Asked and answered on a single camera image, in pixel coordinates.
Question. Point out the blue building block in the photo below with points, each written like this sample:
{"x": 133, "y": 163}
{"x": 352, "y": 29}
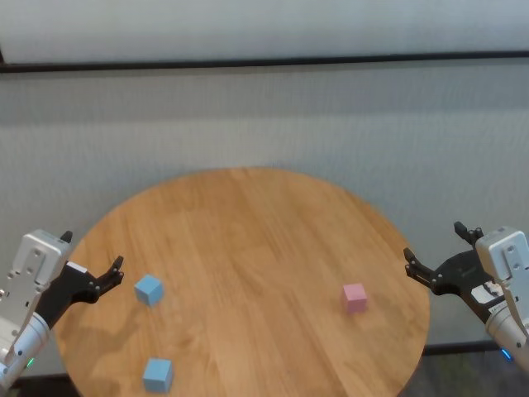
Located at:
{"x": 157, "y": 374}
{"x": 148, "y": 289}

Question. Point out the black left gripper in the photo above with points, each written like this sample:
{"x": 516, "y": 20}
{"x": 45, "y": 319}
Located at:
{"x": 70, "y": 285}

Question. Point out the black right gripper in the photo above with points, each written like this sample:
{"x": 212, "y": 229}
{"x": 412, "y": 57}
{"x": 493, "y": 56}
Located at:
{"x": 463, "y": 273}

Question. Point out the pink building block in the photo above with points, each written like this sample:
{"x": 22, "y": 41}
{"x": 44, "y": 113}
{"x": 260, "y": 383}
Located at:
{"x": 354, "y": 298}

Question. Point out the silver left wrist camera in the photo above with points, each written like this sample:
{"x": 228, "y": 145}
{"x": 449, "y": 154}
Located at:
{"x": 39, "y": 256}

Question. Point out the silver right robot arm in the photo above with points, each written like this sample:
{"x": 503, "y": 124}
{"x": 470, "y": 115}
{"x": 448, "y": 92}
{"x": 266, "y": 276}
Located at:
{"x": 506, "y": 326}

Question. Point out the black wall rail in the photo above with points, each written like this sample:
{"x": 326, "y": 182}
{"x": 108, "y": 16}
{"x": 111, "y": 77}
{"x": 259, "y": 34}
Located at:
{"x": 264, "y": 62}

